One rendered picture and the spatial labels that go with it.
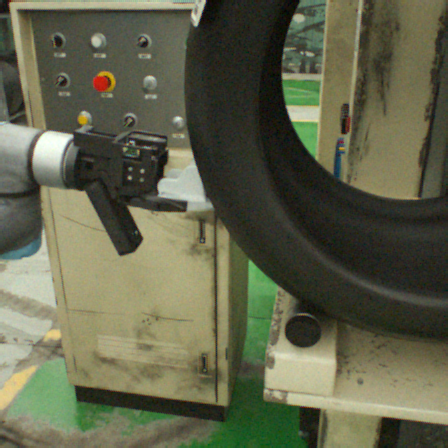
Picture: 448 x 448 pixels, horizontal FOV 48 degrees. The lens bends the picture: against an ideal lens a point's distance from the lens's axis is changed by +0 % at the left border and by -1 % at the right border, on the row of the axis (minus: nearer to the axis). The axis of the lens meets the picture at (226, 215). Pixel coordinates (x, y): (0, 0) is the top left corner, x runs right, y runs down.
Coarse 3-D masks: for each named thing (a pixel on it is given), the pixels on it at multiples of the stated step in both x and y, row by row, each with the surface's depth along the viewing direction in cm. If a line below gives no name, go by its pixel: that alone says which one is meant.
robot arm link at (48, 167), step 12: (48, 132) 68; (48, 144) 66; (60, 144) 66; (36, 156) 65; (48, 156) 65; (60, 156) 65; (36, 168) 66; (48, 168) 66; (60, 168) 65; (36, 180) 67; (48, 180) 67; (60, 180) 66
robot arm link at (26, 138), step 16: (0, 128) 67; (16, 128) 68; (32, 128) 69; (0, 144) 66; (16, 144) 66; (32, 144) 66; (0, 160) 66; (16, 160) 66; (32, 160) 66; (0, 176) 67; (16, 176) 68; (32, 176) 67; (16, 192) 69
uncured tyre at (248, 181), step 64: (256, 0) 45; (192, 64) 52; (256, 64) 47; (192, 128) 54; (256, 128) 50; (256, 192) 52; (320, 192) 80; (256, 256) 58; (320, 256) 54; (384, 256) 78; (384, 320) 56
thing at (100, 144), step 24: (72, 144) 66; (96, 144) 65; (120, 144) 63; (144, 144) 67; (72, 168) 65; (96, 168) 67; (120, 168) 64; (144, 168) 65; (120, 192) 66; (144, 192) 65
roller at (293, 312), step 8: (288, 304) 66; (296, 304) 64; (304, 304) 64; (288, 312) 64; (296, 312) 62; (304, 312) 62; (312, 312) 62; (320, 312) 64; (288, 320) 62; (296, 320) 61; (304, 320) 61; (312, 320) 61; (320, 320) 63; (288, 328) 62; (296, 328) 61; (304, 328) 61; (312, 328) 61; (320, 328) 61; (288, 336) 62; (296, 336) 62; (304, 336) 62; (312, 336) 61; (320, 336) 62; (296, 344) 62; (304, 344) 62; (312, 344) 62
